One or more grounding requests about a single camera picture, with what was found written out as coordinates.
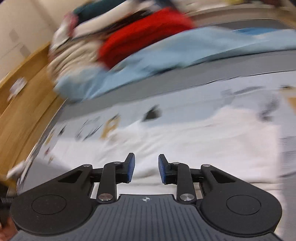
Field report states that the white small garment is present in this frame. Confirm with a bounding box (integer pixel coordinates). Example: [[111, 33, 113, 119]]
[[49, 106, 284, 239]]

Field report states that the light blue blanket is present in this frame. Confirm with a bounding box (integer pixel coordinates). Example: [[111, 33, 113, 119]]
[[54, 27, 295, 101]]

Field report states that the grey patterned bed sheet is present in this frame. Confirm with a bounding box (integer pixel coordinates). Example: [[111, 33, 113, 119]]
[[18, 50, 295, 193]]

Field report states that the cream knitted garment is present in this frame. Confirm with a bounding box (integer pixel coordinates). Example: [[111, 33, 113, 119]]
[[46, 14, 149, 82]]

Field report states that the red garment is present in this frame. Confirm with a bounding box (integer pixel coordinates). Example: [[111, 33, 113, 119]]
[[98, 8, 195, 69]]

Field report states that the dark green garment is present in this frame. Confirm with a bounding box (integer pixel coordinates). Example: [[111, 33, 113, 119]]
[[72, 0, 124, 25]]

